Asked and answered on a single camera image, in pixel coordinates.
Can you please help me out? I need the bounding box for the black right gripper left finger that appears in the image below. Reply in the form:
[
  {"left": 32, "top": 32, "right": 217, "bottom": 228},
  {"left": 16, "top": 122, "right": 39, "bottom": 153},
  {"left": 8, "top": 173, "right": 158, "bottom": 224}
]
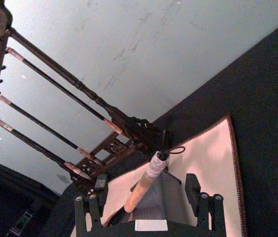
[{"left": 73, "top": 173, "right": 109, "bottom": 233}]

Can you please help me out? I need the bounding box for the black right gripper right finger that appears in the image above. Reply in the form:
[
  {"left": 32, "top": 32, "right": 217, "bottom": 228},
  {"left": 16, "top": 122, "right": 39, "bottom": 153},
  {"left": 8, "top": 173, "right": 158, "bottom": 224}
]
[{"left": 185, "top": 173, "right": 225, "bottom": 232}]

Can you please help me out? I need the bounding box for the bamboo-handled calligraphy brush with loop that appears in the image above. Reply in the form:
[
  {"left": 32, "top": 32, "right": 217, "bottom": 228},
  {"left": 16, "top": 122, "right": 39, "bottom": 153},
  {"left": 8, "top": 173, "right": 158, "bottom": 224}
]
[{"left": 108, "top": 145, "right": 186, "bottom": 227}]

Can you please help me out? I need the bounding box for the cream mat with brown stitching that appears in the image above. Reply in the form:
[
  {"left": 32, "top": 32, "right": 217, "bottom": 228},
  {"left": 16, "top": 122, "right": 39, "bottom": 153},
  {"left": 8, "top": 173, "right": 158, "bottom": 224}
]
[{"left": 102, "top": 113, "right": 247, "bottom": 237}]

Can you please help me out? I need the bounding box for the dark linked metal piece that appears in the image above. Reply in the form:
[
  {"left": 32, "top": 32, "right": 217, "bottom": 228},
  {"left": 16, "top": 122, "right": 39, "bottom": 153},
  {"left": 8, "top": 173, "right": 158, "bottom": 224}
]
[{"left": 5, "top": 209, "right": 34, "bottom": 237}]

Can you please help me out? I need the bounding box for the black-shafted calligraphy brush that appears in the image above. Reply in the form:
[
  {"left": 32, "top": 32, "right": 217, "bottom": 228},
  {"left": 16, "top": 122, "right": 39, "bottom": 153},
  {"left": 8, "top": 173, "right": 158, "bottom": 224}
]
[
  {"left": 5, "top": 47, "right": 128, "bottom": 137},
  {"left": 0, "top": 115, "right": 92, "bottom": 181},
  {"left": 0, "top": 94, "right": 105, "bottom": 166}
]

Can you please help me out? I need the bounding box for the black table cloth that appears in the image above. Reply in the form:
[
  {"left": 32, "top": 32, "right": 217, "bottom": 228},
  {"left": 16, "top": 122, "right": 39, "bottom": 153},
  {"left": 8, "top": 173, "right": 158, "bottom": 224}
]
[{"left": 0, "top": 14, "right": 278, "bottom": 237}]

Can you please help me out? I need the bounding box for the dark carved wooden brush rack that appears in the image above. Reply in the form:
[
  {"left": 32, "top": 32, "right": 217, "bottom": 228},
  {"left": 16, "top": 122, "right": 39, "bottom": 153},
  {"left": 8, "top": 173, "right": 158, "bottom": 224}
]
[{"left": 0, "top": 0, "right": 176, "bottom": 191}]

